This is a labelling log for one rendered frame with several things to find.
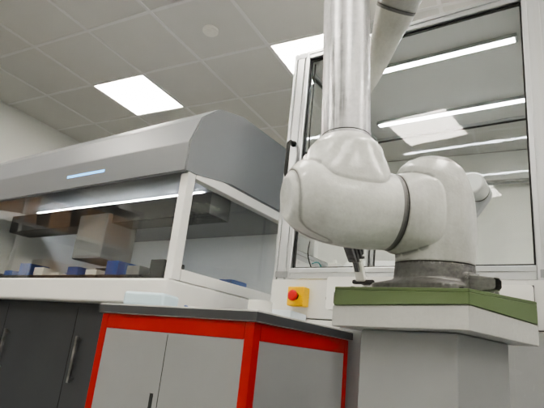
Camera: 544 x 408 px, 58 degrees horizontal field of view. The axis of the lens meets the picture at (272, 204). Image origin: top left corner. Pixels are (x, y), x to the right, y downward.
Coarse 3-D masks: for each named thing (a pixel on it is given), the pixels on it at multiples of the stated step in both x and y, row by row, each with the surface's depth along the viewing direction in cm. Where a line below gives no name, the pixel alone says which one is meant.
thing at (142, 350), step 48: (144, 336) 144; (192, 336) 134; (240, 336) 125; (288, 336) 137; (336, 336) 158; (96, 384) 149; (144, 384) 139; (192, 384) 129; (240, 384) 121; (288, 384) 135; (336, 384) 158
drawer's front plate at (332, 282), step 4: (328, 280) 166; (332, 280) 165; (336, 280) 164; (340, 280) 163; (344, 280) 162; (348, 280) 162; (376, 280) 156; (380, 280) 155; (384, 280) 155; (328, 284) 165; (332, 284) 164; (336, 284) 164; (340, 284) 163; (344, 284) 162; (348, 284) 161; (352, 284) 160; (356, 284) 160; (360, 284) 159; (328, 288) 165; (332, 288) 164; (328, 292) 164; (332, 292) 163; (328, 296) 164; (332, 296) 163; (328, 300) 163; (332, 300) 163; (328, 304) 163; (332, 304) 162; (328, 308) 162; (332, 308) 162
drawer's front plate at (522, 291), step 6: (504, 288) 147; (510, 288) 146; (516, 288) 146; (522, 288) 145; (528, 288) 144; (504, 294) 147; (510, 294) 146; (516, 294) 145; (522, 294) 144; (528, 294) 143
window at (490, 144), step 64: (320, 64) 220; (448, 64) 184; (512, 64) 171; (320, 128) 209; (384, 128) 191; (448, 128) 176; (512, 128) 164; (512, 192) 158; (320, 256) 190; (384, 256) 175; (512, 256) 152
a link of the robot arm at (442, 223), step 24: (408, 168) 98; (432, 168) 95; (456, 168) 96; (408, 192) 92; (432, 192) 92; (456, 192) 93; (408, 216) 90; (432, 216) 91; (456, 216) 92; (408, 240) 92; (432, 240) 91; (456, 240) 91
